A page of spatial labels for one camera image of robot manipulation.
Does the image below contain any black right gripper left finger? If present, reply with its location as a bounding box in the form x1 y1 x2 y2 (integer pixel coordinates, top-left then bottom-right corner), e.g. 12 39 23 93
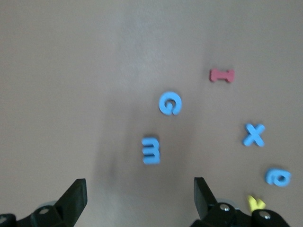
30 178 88 227

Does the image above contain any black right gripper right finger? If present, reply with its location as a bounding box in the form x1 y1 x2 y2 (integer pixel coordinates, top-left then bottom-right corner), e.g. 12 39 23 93
191 177 239 227

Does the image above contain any blue foam letter X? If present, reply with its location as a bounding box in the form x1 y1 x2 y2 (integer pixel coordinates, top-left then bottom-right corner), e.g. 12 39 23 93
242 123 266 147

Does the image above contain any blue foam letter m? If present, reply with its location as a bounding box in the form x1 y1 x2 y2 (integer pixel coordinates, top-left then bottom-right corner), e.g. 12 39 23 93
142 136 161 165

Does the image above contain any blue foam letter G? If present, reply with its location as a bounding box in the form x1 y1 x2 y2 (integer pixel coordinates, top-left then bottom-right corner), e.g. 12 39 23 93
158 91 183 116

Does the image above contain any yellow foam letter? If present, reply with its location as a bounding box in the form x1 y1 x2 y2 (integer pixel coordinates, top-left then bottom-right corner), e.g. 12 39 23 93
247 195 266 212

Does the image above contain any blue foam letter e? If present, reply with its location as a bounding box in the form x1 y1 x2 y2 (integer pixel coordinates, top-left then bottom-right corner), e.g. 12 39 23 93
264 168 291 187

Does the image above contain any red foam letter I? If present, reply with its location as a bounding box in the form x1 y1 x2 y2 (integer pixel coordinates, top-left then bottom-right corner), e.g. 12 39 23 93
209 69 235 83

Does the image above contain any brown table cover mat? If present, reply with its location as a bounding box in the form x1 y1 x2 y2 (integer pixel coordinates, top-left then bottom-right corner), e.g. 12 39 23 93
0 0 303 227

